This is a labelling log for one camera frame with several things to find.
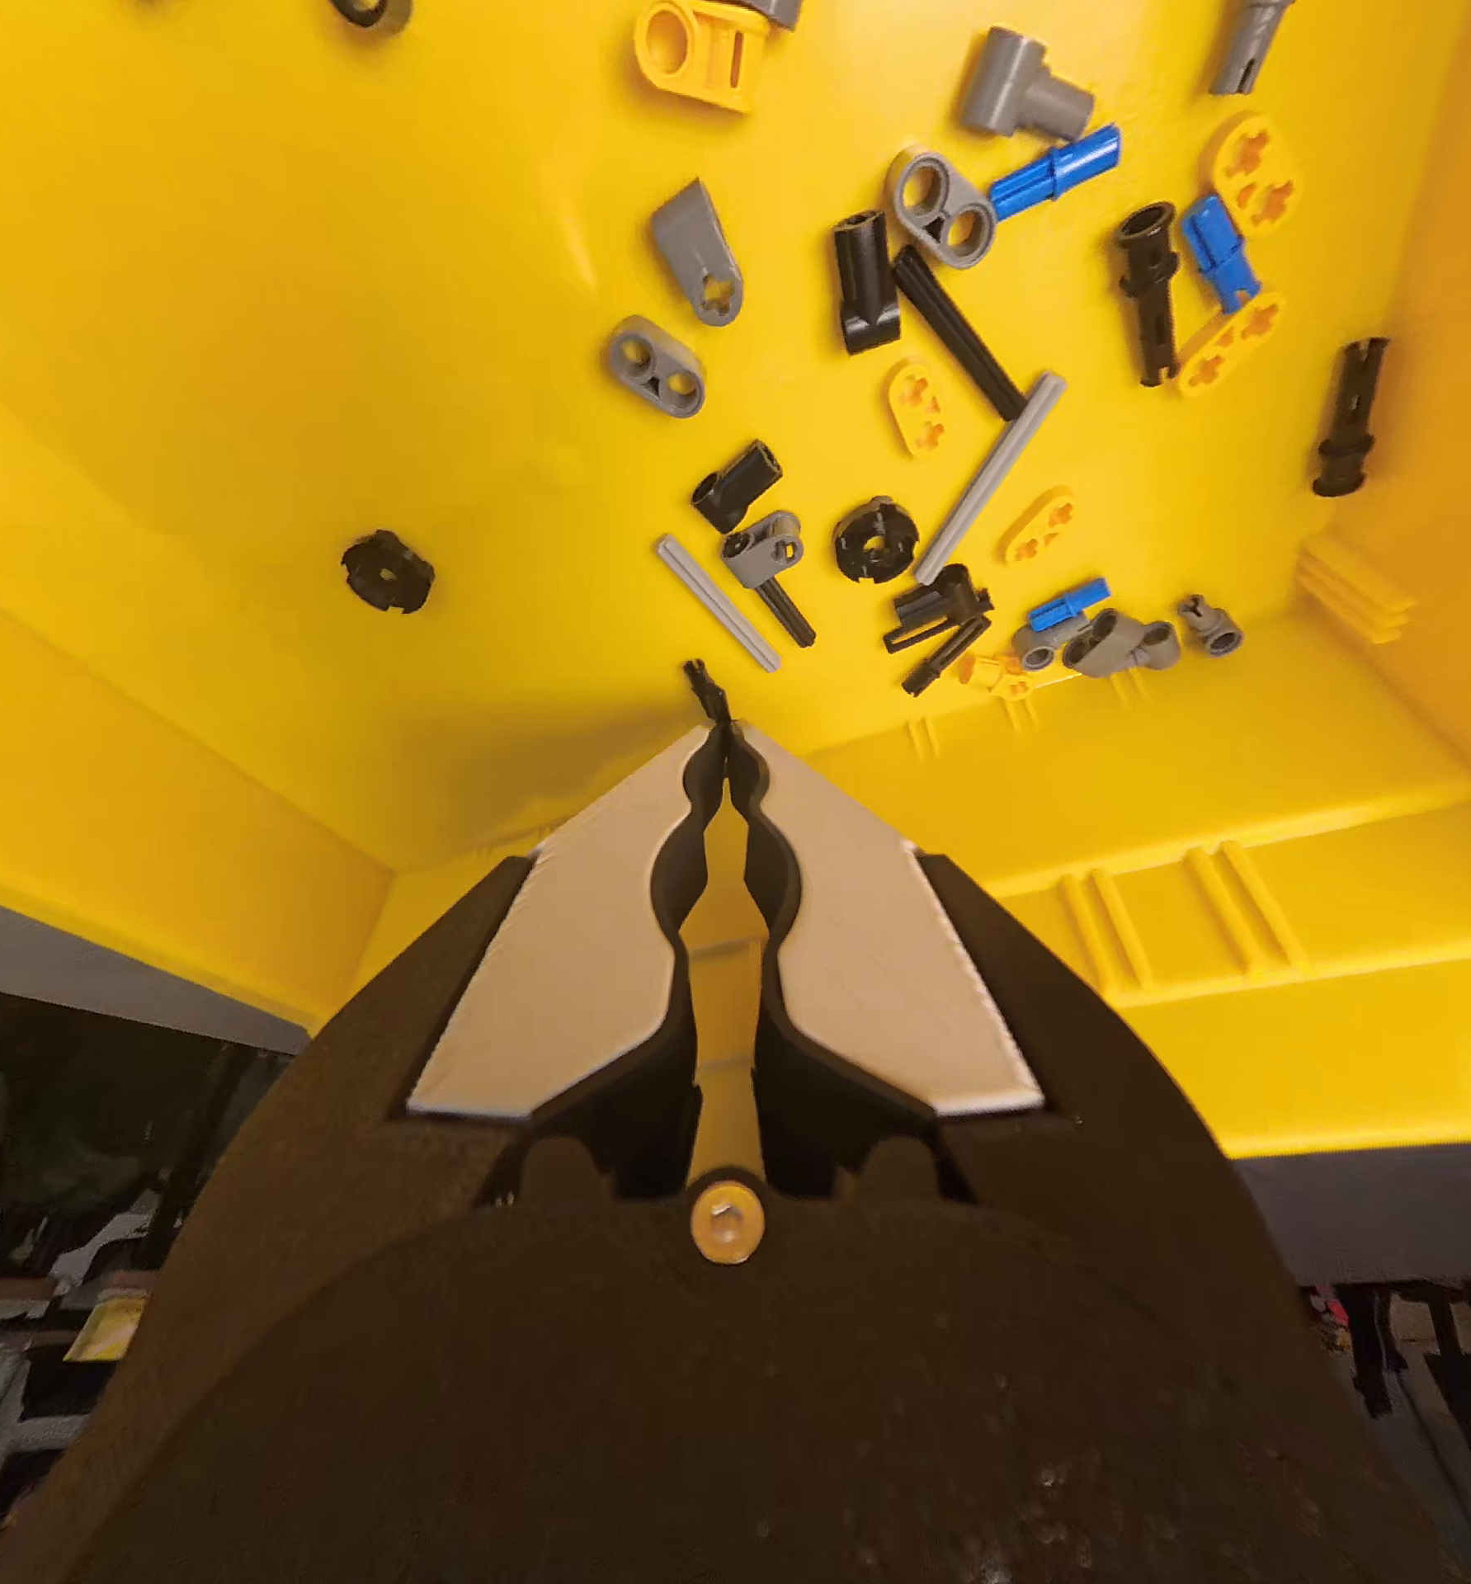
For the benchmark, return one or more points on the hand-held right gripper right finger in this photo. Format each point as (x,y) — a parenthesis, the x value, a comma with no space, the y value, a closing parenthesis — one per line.
(910,990)

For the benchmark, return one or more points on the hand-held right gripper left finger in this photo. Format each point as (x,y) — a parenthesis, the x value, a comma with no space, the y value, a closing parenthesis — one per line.
(551,990)

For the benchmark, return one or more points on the black pin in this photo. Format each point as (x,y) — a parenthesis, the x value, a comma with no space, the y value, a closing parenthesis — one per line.
(706,689)

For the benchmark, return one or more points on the yellow parts bin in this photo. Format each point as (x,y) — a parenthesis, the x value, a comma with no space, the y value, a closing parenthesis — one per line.
(241,295)

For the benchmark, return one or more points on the black round connector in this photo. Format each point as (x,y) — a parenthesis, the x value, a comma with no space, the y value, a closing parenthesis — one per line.
(390,571)

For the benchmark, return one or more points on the pile of pins and connectors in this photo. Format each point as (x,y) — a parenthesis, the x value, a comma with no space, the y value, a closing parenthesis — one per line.
(933,211)

